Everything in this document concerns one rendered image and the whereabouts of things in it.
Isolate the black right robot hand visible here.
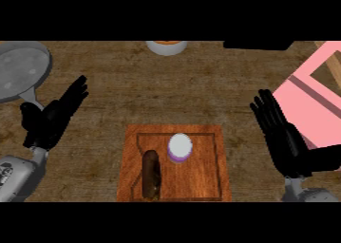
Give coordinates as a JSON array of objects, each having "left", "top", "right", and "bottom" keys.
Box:
[{"left": 248, "top": 88, "right": 341, "bottom": 179}]

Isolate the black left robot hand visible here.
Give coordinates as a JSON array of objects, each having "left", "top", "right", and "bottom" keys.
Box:
[{"left": 18, "top": 74, "right": 90, "bottom": 152}]

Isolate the pink cardboard box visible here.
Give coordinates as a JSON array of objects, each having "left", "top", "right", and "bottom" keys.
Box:
[{"left": 270, "top": 41, "right": 341, "bottom": 172}]

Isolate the purple can with white lid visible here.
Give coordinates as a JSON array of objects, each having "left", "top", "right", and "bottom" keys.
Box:
[{"left": 165, "top": 132, "right": 195, "bottom": 164}]

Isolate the brown wooden cutting board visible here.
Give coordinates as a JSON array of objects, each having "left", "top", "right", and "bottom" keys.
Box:
[{"left": 115, "top": 123, "right": 233, "bottom": 203}]

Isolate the grey frying pan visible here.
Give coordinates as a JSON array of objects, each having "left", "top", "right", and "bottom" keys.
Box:
[{"left": 0, "top": 41, "right": 53, "bottom": 111}]

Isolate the long brown vegetable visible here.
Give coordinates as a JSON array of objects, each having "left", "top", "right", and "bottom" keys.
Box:
[{"left": 140, "top": 149, "right": 162, "bottom": 200}]

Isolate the black appliance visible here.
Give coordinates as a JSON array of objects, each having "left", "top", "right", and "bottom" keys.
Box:
[{"left": 221, "top": 41, "right": 295, "bottom": 51}]

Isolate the white and orange cup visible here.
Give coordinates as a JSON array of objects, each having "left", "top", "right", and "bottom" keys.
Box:
[{"left": 144, "top": 41, "right": 189, "bottom": 57}]

